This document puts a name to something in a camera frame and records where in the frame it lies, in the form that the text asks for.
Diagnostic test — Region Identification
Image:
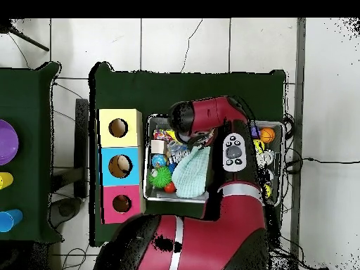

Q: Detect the green spiky ball with eyes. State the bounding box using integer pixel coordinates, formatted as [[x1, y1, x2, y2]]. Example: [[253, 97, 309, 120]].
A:
[[149, 165, 174, 189]]

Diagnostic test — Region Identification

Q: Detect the clear mesh bin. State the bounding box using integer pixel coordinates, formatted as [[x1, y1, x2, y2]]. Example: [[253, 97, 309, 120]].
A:
[[143, 115, 285, 208]]

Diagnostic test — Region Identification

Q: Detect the wooden box with three holes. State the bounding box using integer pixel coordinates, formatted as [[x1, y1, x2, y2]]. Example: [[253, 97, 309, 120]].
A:
[[98, 108, 146, 225]]

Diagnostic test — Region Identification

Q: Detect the plain wooden block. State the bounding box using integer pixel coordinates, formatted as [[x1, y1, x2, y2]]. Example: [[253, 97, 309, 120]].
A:
[[150, 139, 167, 155]]

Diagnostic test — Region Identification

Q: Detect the blue globe ball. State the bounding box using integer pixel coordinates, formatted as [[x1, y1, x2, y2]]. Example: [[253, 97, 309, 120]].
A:
[[151, 153, 168, 169]]

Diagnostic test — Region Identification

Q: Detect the mint green muslin cloth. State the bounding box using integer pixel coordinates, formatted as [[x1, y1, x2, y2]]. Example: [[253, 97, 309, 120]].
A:
[[171, 145, 212, 200]]

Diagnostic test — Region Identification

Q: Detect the red ball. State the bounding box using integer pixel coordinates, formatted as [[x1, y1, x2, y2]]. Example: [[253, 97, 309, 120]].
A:
[[163, 181, 178, 195]]

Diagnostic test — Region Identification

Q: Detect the dark green tablecloth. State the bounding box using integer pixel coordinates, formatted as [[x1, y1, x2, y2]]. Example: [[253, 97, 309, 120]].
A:
[[89, 61, 288, 248]]

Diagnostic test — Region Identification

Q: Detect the dark green side table cloth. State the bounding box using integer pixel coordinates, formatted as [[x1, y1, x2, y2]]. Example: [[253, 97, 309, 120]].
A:
[[0, 61, 63, 244]]

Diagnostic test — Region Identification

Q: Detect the purple plate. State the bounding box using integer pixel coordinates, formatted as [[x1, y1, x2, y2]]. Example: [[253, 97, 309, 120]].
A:
[[0, 119, 20, 167]]

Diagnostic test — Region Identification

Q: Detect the yellow cup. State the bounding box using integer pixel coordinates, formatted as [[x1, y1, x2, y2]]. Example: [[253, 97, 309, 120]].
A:
[[0, 172, 15, 191]]

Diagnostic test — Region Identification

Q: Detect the blue cup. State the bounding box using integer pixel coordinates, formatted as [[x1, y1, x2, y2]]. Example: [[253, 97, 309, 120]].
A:
[[0, 209, 24, 233]]

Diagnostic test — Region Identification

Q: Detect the black tripod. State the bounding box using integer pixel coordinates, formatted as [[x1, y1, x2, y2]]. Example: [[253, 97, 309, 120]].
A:
[[0, 19, 51, 53]]

